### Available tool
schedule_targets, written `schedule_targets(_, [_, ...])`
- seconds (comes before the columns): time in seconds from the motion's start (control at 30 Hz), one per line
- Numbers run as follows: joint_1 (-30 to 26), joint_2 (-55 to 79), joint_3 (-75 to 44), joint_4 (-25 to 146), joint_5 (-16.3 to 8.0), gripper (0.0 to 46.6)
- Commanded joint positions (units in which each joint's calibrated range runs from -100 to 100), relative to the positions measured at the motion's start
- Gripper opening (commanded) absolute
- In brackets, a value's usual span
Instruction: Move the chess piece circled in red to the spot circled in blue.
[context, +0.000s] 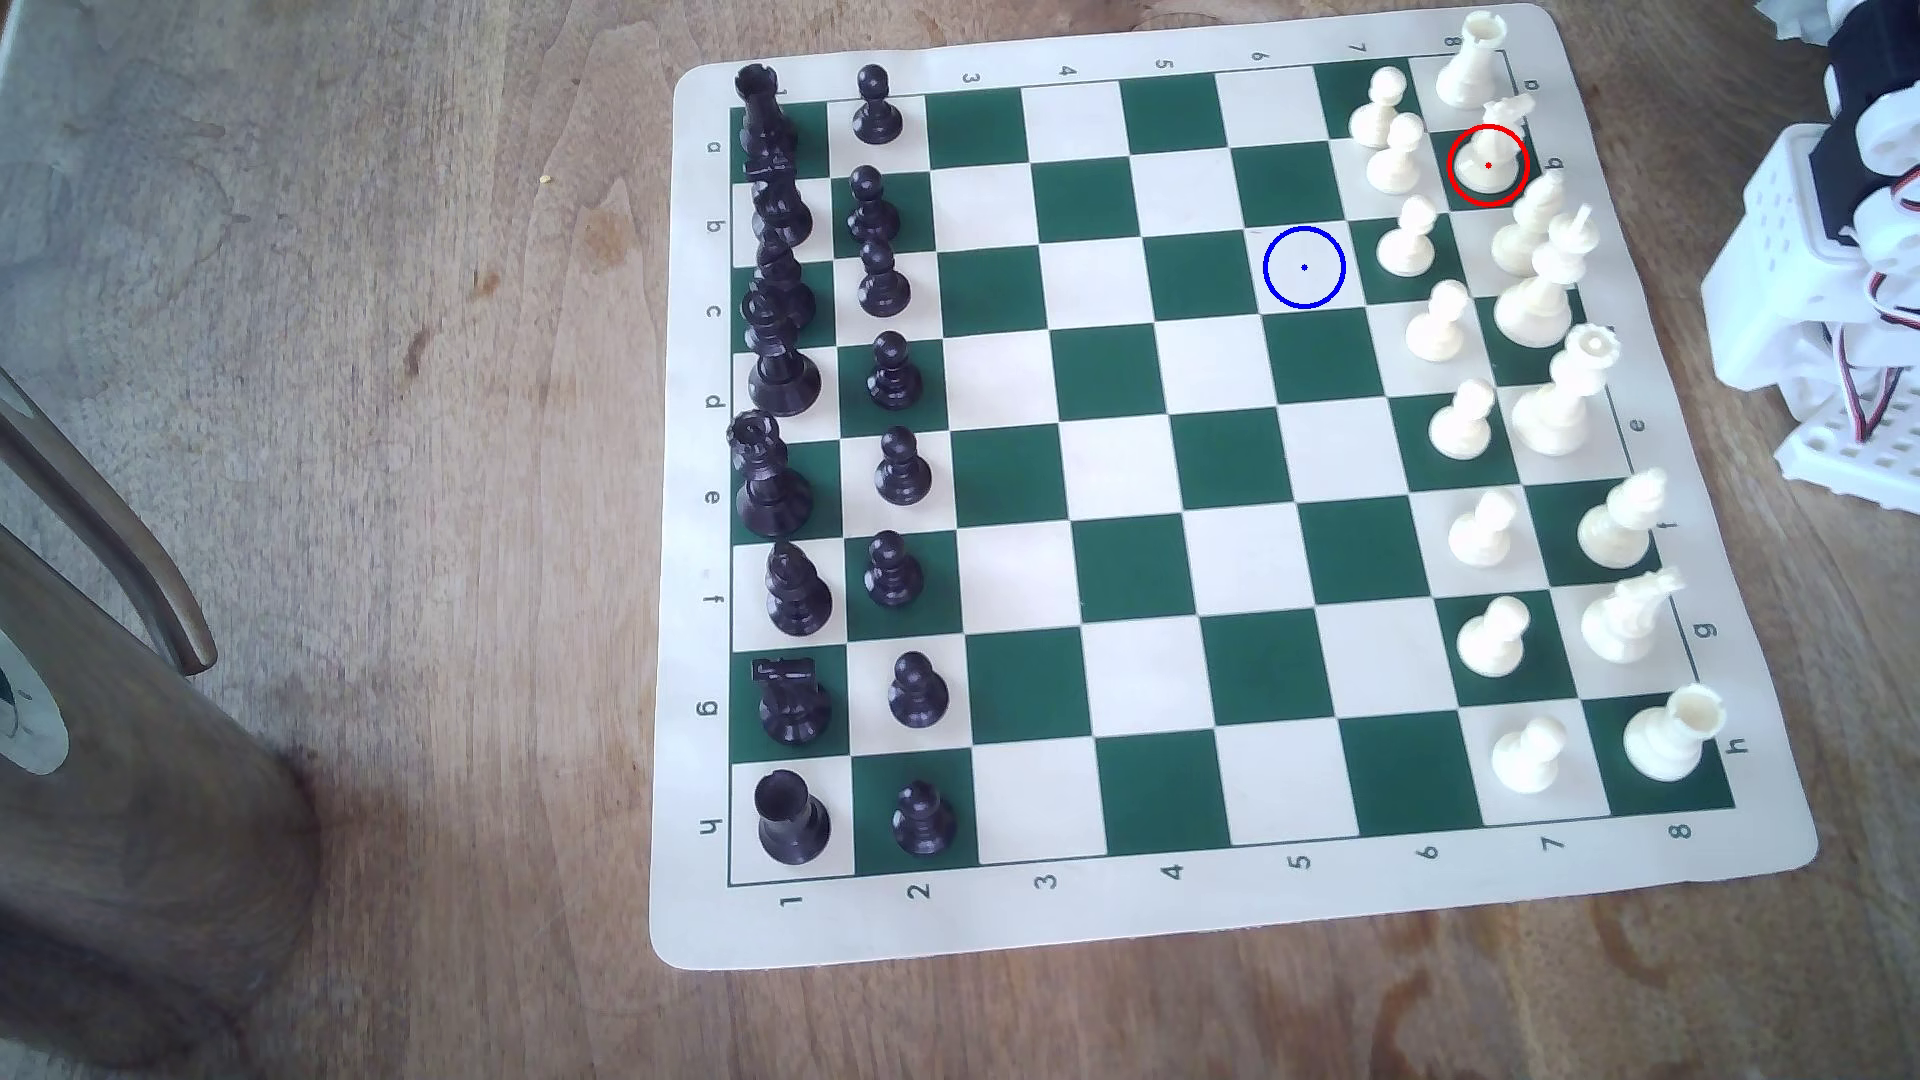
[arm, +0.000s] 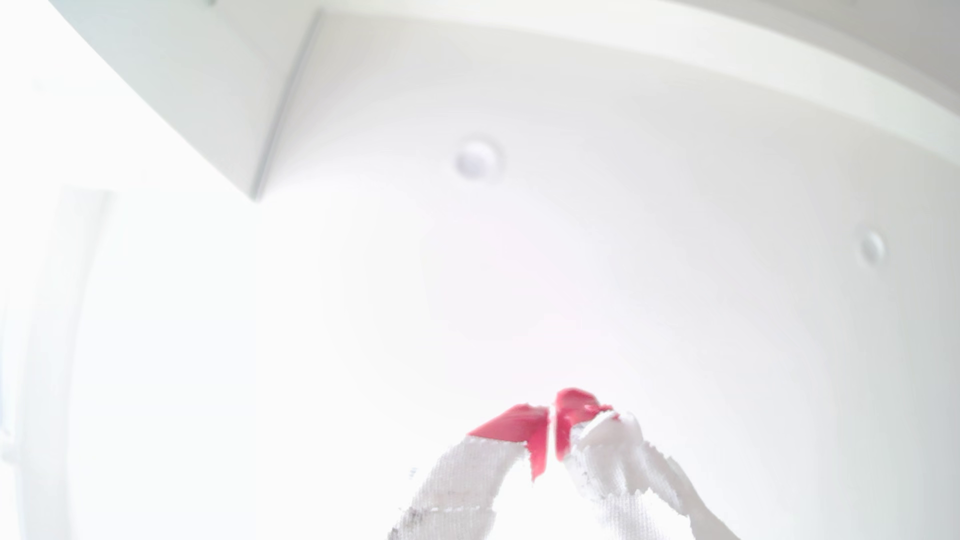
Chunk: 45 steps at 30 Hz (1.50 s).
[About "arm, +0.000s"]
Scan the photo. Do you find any round white ceiling light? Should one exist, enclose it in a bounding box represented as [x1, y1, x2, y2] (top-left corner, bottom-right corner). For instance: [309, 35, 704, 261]
[453, 137, 502, 183]
[857, 228, 888, 269]

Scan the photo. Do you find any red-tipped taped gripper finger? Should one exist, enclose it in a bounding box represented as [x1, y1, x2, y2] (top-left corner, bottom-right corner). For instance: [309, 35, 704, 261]
[555, 387, 742, 540]
[388, 403, 551, 540]

